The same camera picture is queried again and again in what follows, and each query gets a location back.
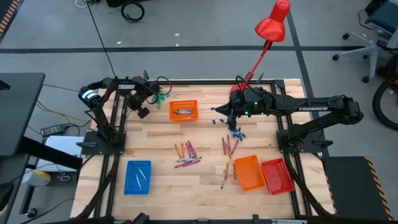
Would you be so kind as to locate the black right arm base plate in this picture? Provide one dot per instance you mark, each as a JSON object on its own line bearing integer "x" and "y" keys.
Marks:
{"x": 314, "y": 149}

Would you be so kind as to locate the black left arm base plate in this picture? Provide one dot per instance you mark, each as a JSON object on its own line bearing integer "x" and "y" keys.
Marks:
{"x": 93, "y": 149}

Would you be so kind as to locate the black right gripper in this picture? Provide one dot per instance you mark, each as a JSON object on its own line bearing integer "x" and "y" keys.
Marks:
{"x": 234, "y": 102}

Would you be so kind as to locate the black aluminium table frame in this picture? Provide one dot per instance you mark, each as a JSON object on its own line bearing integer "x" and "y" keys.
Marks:
{"x": 199, "y": 82}

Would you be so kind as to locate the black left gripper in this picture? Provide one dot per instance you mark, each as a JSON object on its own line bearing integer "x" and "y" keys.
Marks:
{"x": 140, "y": 99}

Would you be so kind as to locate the red plastic basket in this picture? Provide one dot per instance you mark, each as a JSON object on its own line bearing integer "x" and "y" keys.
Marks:
{"x": 276, "y": 177}

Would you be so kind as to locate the orange plastic basket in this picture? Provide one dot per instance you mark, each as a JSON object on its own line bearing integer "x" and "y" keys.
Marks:
{"x": 172, "y": 104}
{"x": 248, "y": 174}

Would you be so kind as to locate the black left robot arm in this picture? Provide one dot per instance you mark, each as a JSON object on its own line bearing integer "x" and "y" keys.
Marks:
{"x": 124, "y": 87}

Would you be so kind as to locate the black power adapter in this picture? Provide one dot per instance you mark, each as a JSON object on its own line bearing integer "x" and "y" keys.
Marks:
{"x": 54, "y": 130}

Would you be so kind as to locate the black equipment box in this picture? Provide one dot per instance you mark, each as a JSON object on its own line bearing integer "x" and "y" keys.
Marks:
{"x": 124, "y": 2}

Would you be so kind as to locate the office chair white base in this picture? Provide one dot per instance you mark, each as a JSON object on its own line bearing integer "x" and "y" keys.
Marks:
{"x": 371, "y": 49}

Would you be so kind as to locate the black desk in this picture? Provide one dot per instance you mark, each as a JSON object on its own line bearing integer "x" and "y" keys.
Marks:
{"x": 18, "y": 109}

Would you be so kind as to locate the white box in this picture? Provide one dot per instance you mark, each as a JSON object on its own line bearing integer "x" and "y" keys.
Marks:
{"x": 62, "y": 146}

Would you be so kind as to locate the purple crayon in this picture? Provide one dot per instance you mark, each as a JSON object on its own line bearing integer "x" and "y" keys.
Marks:
{"x": 182, "y": 165}
{"x": 223, "y": 146}
{"x": 192, "y": 163}
{"x": 192, "y": 149}
{"x": 188, "y": 150}
{"x": 235, "y": 146}
{"x": 228, "y": 142}

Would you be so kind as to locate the white yellow plastic object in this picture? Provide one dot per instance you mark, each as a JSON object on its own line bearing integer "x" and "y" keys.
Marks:
{"x": 35, "y": 178}

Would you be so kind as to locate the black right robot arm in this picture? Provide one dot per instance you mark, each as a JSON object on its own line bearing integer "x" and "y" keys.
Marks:
{"x": 311, "y": 107}

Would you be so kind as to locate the red desk lamp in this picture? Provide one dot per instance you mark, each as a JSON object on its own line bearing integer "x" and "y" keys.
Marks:
{"x": 272, "y": 28}

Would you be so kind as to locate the black mat hazard stripe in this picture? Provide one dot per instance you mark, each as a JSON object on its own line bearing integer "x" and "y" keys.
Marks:
{"x": 6, "y": 15}
{"x": 348, "y": 186}

